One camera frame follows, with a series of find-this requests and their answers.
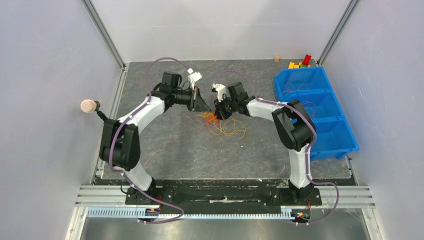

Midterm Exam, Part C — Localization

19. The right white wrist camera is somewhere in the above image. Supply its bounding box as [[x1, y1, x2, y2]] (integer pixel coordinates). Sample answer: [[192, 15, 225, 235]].
[[211, 83, 227, 103]]

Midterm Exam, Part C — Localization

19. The right aluminium corner post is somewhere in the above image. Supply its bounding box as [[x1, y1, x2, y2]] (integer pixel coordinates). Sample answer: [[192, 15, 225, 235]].
[[316, 0, 361, 66]]

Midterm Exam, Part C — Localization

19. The blue plastic bin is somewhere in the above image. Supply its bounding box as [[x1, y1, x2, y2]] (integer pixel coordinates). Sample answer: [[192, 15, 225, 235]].
[[273, 66, 360, 160]]

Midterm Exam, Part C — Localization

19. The white toothed cable duct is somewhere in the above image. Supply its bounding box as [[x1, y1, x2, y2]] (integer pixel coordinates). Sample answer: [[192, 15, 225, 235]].
[[87, 207, 295, 220]]

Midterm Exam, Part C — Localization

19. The red toy block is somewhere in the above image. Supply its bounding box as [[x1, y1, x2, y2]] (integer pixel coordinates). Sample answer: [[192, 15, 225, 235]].
[[301, 54, 312, 66]]

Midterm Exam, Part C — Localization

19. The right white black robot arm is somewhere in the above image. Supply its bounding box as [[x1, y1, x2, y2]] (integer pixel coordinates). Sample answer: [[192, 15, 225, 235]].
[[212, 82, 317, 204]]

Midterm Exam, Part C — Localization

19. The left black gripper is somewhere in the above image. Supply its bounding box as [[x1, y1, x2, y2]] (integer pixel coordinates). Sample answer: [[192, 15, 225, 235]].
[[172, 86, 212, 113]]

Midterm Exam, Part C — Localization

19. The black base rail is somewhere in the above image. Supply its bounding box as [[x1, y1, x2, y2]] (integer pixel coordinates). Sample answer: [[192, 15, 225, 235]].
[[92, 178, 323, 216]]

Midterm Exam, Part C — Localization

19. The pink microphone on stand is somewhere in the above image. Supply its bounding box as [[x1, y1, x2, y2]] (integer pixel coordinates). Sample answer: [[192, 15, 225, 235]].
[[80, 99, 116, 122]]

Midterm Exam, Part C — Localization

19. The left aluminium corner post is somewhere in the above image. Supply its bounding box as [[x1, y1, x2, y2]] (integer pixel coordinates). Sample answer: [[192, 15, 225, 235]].
[[81, 0, 126, 70]]

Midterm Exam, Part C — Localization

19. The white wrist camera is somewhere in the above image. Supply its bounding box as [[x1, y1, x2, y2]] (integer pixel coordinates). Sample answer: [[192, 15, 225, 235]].
[[211, 83, 227, 103], [187, 68, 202, 90]]

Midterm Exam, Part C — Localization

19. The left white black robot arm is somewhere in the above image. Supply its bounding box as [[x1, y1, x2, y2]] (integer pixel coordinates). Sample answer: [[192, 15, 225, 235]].
[[99, 69, 210, 204]]

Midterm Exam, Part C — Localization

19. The yellow cable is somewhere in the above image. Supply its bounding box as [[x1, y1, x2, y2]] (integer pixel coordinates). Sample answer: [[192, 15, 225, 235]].
[[198, 111, 248, 138]]

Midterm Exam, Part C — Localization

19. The aluminium corner post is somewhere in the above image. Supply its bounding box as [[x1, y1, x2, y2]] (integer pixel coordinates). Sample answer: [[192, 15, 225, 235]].
[[316, 0, 361, 66], [81, 0, 126, 70]]

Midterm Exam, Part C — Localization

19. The yellow toy block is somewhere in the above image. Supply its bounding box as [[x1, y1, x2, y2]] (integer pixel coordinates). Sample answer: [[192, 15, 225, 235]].
[[288, 62, 300, 69]]

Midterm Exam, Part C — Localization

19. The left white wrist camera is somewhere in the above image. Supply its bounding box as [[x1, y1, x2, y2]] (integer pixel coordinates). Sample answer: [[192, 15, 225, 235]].
[[187, 68, 202, 90]]

